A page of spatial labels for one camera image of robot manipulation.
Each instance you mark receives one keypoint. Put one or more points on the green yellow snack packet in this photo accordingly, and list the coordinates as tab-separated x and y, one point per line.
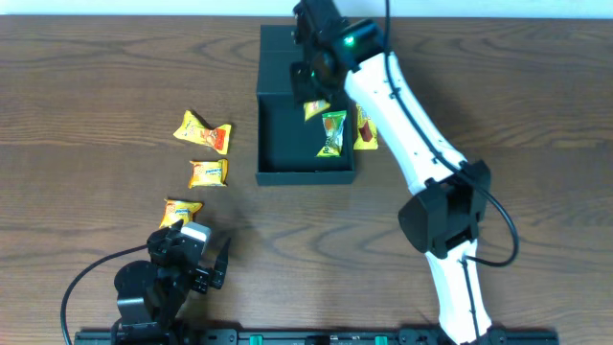
333	123

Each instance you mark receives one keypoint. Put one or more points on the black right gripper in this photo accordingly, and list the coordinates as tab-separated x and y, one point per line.
302	93

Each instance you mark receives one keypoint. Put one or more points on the yellow biscuit packet near gripper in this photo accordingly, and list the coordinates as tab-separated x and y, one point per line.
176	210

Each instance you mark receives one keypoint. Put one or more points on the yellow chocolate wafer packet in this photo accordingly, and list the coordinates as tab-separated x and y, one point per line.
366	131

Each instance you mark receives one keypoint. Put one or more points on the dark green open box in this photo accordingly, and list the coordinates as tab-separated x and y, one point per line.
287	143

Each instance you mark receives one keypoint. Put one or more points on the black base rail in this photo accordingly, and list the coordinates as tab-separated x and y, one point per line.
410	336

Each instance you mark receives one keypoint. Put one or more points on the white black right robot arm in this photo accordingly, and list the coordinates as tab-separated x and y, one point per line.
441	218

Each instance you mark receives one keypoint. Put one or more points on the yellow chocolate snack packet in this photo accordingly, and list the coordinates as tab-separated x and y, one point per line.
314	107

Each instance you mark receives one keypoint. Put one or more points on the yellow orange snack packet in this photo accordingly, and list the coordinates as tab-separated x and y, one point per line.
194	131

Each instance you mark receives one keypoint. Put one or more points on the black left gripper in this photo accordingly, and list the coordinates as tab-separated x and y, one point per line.
157	241

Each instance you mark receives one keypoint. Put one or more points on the yellow biscuit snack packet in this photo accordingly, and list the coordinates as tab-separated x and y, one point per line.
209	173

